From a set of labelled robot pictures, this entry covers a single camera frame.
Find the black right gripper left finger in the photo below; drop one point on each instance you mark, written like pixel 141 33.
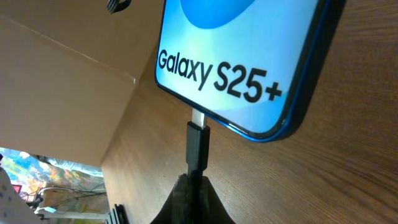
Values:
pixel 176 207

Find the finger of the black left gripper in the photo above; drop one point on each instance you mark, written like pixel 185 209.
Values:
pixel 114 6

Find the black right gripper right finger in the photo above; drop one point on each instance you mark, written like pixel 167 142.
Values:
pixel 212 210

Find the blue Galaxy S25+ smartphone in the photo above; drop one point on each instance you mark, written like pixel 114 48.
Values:
pixel 250 65

